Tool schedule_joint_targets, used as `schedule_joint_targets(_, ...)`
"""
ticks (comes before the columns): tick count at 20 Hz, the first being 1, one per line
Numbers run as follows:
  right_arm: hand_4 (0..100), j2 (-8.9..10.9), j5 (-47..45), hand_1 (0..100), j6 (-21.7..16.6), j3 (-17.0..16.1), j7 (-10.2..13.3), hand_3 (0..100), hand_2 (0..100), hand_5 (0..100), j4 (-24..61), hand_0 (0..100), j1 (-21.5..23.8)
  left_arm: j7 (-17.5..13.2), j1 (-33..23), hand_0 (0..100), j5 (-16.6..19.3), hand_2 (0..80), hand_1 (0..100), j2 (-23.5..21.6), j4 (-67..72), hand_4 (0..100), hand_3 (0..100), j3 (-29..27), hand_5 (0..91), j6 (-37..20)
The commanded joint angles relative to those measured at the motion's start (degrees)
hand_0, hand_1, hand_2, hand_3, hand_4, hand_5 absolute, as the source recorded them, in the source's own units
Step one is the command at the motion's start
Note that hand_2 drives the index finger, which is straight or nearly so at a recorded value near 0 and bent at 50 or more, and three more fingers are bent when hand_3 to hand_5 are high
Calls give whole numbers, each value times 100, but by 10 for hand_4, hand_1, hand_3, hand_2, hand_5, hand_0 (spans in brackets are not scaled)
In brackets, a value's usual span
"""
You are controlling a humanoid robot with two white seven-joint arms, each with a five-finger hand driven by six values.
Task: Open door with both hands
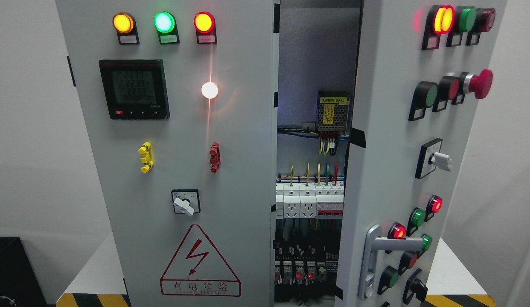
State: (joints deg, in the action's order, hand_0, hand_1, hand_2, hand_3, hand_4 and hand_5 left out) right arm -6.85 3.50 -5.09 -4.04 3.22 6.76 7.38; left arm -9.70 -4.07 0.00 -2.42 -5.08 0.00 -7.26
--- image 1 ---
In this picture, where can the green indicator lamp left door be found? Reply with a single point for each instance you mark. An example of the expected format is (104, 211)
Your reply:
(166, 28)

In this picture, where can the yellow terminal block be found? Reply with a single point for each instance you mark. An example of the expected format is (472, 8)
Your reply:
(146, 157)

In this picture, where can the red mushroom emergency stop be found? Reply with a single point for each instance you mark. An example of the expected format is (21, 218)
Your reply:
(479, 84)

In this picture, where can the white selector switch right door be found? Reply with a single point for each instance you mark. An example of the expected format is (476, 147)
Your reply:
(430, 158)

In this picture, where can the silver door handle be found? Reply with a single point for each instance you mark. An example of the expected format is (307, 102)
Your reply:
(373, 244)

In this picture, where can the red terminal block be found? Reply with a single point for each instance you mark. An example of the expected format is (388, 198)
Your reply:
(215, 158)

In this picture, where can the perforated metal power supply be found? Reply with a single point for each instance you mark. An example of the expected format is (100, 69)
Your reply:
(332, 111)

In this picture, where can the black digital power meter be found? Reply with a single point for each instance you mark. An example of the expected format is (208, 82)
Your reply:
(135, 89)

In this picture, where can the white breaker and socket row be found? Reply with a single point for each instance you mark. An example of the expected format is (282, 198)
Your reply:
(309, 201)

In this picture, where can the lower relay terminal row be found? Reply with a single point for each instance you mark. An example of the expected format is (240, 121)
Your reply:
(306, 270)

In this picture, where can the white glowing lamp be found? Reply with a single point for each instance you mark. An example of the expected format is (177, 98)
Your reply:
(209, 90)

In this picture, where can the grey cabinet door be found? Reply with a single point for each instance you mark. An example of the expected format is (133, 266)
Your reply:
(411, 54)
(236, 201)

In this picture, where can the red electric hazard sign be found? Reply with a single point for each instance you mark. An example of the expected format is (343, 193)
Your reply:
(198, 268)

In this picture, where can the white rotary selector switch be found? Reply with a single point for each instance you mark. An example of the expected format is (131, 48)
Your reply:
(186, 202)

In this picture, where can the red indicator lamp left door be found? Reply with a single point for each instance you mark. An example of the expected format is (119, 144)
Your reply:
(205, 28)

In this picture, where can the yellow indicator lamp left door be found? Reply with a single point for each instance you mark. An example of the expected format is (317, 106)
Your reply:
(126, 28)

